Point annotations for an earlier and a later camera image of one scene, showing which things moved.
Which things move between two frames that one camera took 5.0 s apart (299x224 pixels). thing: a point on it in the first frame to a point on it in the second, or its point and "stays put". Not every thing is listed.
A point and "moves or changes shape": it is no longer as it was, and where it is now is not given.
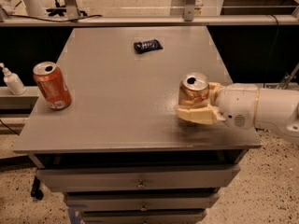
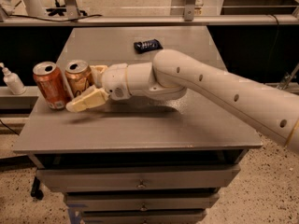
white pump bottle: (13, 81) stays put
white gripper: (237, 105) to (114, 79)
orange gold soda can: (193, 89) moves or changes shape
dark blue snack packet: (148, 46) stays put
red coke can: (52, 85) stays put
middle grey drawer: (141, 202) stays put
